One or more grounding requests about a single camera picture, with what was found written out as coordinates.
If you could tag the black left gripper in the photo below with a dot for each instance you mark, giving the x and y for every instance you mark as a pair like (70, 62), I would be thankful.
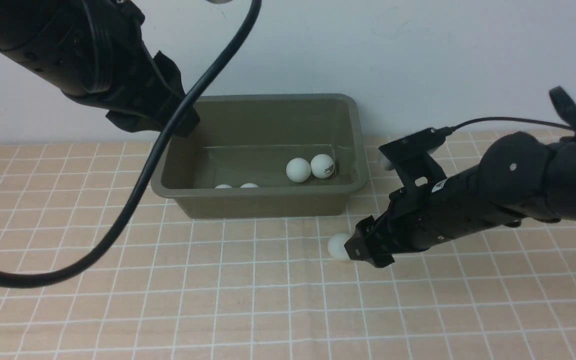
(139, 91)

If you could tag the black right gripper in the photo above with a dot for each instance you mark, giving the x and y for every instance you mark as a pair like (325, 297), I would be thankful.
(415, 222)

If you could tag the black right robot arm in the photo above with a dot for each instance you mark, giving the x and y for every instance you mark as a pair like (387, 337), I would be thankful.
(517, 178)

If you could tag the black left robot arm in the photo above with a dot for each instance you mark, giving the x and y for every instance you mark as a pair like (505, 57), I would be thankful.
(50, 38)

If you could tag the olive green plastic bin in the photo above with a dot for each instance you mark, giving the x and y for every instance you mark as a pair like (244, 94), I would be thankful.
(250, 139)

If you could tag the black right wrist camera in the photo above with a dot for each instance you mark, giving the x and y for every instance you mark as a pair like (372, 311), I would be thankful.
(411, 158)

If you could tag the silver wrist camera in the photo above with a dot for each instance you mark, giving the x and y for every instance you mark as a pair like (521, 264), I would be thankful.
(219, 2)

